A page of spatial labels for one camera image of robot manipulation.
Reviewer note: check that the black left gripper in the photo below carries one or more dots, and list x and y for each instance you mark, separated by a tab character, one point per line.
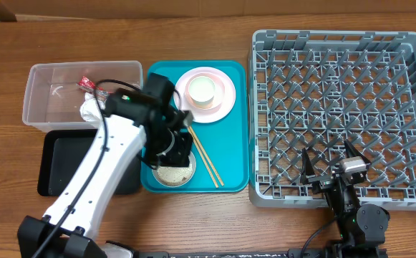
177	153

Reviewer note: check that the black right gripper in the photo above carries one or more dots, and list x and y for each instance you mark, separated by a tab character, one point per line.
323	182

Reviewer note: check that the grey bowl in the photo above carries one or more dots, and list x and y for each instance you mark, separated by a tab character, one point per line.
176	176

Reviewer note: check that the white napkin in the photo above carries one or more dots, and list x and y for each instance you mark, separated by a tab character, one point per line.
89	111

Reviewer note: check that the red snack wrapper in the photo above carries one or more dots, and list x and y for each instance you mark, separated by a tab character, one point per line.
90	90

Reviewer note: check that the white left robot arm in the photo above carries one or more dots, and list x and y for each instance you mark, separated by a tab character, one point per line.
133	123

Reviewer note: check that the grey dishwasher rack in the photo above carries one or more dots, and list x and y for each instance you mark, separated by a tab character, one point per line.
313	90

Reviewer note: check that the clear plastic waste bin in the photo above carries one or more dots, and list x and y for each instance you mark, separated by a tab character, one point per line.
53	98

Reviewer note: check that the wooden chopstick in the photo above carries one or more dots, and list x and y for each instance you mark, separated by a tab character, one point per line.
202	155
217	176

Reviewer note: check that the teal serving tray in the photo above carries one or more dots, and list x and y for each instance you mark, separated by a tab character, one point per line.
225	141

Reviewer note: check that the pink plate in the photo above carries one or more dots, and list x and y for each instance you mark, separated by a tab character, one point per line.
206	116

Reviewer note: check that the pale green cup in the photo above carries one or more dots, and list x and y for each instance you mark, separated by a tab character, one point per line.
201	91

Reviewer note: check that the small pink saucer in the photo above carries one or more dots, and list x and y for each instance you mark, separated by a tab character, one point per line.
219	90

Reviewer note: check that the black tray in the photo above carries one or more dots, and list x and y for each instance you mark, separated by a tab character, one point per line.
63	151

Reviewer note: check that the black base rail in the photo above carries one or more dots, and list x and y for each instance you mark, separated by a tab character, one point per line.
291	253

